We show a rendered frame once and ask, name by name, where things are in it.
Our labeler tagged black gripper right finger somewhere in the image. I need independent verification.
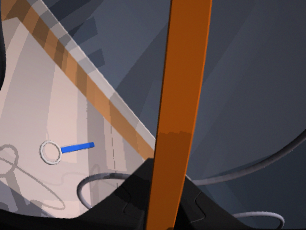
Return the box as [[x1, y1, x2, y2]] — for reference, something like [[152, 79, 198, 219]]
[[173, 175, 306, 230]]

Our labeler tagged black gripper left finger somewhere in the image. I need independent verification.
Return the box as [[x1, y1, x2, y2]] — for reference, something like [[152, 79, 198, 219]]
[[0, 159, 153, 230]]

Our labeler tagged grey ring with blue handle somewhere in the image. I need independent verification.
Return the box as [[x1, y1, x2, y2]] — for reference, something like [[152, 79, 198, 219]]
[[40, 140, 94, 164]]

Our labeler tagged orange bar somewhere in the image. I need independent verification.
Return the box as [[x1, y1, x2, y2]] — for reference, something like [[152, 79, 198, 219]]
[[145, 0, 212, 230]]

